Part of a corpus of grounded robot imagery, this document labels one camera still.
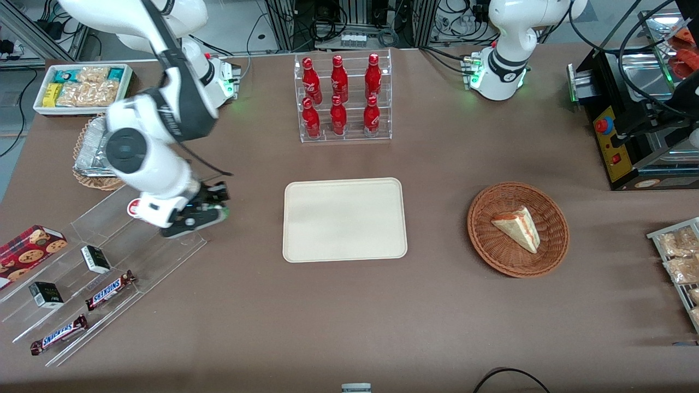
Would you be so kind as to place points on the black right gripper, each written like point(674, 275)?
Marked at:
point(208, 195)

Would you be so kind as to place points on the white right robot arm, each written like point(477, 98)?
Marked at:
point(153, 158)

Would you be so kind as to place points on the red gum bottle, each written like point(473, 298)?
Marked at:
point(133, 207)

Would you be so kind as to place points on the cream plastic tray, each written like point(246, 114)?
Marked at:
point(344, 218)

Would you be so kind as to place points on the clear acrylic stepped stand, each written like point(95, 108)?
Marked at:
point(136, 256)

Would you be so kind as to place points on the small black box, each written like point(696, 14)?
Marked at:
point(96, 260)
point(46, 295)

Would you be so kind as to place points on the Snickers chocolate bar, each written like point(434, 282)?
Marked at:
point(59, 334)
point(109, 290)

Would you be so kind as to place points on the light wicker basket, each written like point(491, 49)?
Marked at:
point(90, 183)

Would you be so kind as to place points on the silver foil food container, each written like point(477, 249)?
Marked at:
point(93, 150)

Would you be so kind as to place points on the white snack bin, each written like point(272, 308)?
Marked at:
point(126, 82)

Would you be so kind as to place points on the red cola bottle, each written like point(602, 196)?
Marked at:
point(373, 76)
point(310, 79)
point(339, 79)
point(338, 117)
point(311, 120)
point(371, 117)

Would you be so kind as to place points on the red chocolate chip cookie box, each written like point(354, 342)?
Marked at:
point(30, 252)

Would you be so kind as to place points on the clear rice cracker bag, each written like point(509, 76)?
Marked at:
point(93, 74)
point(87, 94)

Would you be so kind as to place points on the teal snack pack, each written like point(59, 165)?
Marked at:
point(116, 73)
point(66, 75)

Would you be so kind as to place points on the yellow snack pack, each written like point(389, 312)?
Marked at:
point(52, 94)

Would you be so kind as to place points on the clear acrylic bottle rack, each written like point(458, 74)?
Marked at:
point(385, 125)

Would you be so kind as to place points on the grey device edge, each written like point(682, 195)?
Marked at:
point(356, 388)

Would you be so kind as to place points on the white power strip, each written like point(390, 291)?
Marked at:
point(354, 40)

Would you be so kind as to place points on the brown wicker basket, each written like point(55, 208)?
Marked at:
point(491, 245)

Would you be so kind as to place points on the wrapped triangle sandwich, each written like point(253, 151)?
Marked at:
point(519, 229)

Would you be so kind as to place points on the black machine with red button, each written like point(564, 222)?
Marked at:
point(617, 147)

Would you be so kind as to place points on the clear brown snack bag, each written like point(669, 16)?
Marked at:
point(680, 242)
point(682, 270)

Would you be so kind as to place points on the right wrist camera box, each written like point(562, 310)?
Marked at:
point(215, 192)

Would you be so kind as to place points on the aluminium frame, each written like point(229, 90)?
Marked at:
point(38, 30)

